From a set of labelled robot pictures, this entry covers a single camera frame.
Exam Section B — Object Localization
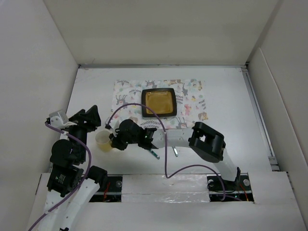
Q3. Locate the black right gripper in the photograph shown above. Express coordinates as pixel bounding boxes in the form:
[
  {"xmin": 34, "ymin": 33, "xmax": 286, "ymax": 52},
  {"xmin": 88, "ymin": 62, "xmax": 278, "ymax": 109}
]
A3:
[{"xmin": 110, "ymin": 126, "xmax": 140, "ymax": 150}]

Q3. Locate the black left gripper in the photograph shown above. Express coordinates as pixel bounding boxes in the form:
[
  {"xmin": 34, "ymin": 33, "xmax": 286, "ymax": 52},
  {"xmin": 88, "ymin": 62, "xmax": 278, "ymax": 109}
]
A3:
[{"xmin": 65, "ymin": 104, "xmax": 100, "ymax": 162}]

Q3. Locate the yellow ceramic mug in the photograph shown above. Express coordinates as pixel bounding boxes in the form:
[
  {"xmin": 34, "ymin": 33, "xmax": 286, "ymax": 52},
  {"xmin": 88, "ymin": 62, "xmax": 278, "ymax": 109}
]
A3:
[{"xmin": 95, "ymin": 130, "xmax": 113, "ymax": 153}]

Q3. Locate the fork with patterned handle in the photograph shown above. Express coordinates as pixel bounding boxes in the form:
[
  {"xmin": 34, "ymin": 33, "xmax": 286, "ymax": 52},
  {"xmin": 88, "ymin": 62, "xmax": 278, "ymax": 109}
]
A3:
[{"xmin": 148, "ymin": 149, "xmax": 160, "ymax": 160}]

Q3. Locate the square black yellow plate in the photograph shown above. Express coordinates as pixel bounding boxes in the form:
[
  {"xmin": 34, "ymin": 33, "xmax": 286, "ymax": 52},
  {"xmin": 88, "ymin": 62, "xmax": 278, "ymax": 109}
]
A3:
[{"xmin": 141, "ymin": 88, "xmax": 177, "ymax": 118}]

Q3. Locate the knife with patterned handle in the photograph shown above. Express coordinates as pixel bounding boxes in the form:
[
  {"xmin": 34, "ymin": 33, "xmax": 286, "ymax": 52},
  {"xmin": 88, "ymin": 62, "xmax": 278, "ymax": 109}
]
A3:
[{"xmin": 172, "ymin": 147, "xmax": 179, "ymax": 157}]

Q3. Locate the floral patterned cloth placemat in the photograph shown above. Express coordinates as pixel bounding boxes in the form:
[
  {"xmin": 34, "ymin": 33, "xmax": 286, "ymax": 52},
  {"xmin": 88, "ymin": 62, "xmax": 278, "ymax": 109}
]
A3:
[{"xmin": 111, "ymin": 79, "xmax": 208, "ymax": 129}]

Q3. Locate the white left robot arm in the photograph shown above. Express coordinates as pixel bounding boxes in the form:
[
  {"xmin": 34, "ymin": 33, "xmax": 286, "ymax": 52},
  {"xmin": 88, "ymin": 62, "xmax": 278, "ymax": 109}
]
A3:
[{"xmin": 29, "ymin": 105, "xmax": 108, "ymax": 231}]

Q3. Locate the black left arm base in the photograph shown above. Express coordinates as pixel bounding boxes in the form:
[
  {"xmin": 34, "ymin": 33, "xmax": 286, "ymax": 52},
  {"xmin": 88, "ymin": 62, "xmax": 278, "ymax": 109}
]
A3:
[{"xmin": 90, "ymin": 175, "xmax": 123, "ymax": 203}]

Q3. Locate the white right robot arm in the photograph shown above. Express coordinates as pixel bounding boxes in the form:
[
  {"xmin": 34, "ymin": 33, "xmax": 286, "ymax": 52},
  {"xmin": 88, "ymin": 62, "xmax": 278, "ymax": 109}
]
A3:
[{"xmin": 109, "ymin": 119, "xmax": 241, "ymax": 190}]

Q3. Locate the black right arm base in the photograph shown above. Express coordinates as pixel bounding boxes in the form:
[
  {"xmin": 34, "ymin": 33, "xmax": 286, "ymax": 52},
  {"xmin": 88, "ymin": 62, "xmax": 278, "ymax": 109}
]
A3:
[{"xmin": 207, "ymin": 174, "xmax": 254, "ymax": 202}]

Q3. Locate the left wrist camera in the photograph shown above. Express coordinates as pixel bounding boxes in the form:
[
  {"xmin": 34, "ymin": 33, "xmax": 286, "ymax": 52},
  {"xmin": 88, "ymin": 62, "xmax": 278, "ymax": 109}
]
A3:
[{"xmin": 48, "ymin": 110, "xmax": 69, "ymax": 129}]

